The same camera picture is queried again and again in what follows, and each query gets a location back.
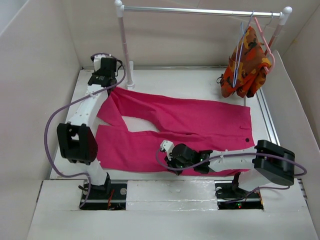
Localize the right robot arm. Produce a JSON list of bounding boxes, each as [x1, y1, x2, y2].
[[160, 140, 295, 197]]

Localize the pink plastic hanger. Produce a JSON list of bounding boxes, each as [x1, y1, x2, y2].
[[253, 17, 275, 74]]

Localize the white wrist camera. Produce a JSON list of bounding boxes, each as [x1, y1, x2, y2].
[[160, 140, 175, 153], [90, 55, 102, 72]]

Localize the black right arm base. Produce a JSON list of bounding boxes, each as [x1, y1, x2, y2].
[[214, 180, 264, 210]]

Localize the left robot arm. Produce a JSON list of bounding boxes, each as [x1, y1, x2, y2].
[[56, 53, 117, 199]]

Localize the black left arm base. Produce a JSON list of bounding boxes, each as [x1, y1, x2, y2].
[[78, 176, 128, 211]]

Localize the orange camouflage shorts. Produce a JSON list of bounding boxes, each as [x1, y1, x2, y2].
[[218, 26, 272, 98]]

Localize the pink trousers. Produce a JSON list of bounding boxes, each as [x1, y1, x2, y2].
[[95, 87, 255, 173]]

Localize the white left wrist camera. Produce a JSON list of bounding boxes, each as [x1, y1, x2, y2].
[[90, 55, 102, 72]]

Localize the light blue wire hanger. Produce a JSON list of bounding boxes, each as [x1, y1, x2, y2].
[[232, 10, 255, 88]]

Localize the aluminium table edge rail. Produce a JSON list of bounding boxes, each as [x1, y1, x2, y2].
[[256, 89, 280, 145]]

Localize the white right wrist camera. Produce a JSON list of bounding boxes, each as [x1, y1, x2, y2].
[[160, 140, 175, 153]]

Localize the white clothes rack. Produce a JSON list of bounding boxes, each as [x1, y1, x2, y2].
[[114, 0, 293, 90]]

